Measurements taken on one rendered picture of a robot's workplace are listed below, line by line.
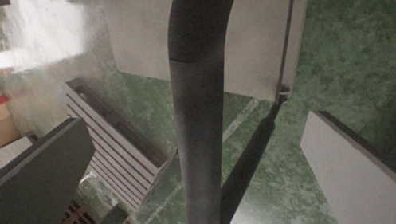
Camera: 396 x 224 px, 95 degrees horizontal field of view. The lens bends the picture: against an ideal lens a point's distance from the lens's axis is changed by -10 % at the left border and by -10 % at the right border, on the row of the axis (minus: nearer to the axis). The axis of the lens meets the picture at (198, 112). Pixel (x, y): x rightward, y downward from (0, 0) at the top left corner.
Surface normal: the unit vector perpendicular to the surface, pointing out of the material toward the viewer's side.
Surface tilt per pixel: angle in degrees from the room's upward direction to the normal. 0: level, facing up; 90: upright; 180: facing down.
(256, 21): 0
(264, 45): 0
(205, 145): 45
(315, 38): 0
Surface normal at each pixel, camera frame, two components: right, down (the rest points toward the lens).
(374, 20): -0.51, 0.45
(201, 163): 0.03, 0.50
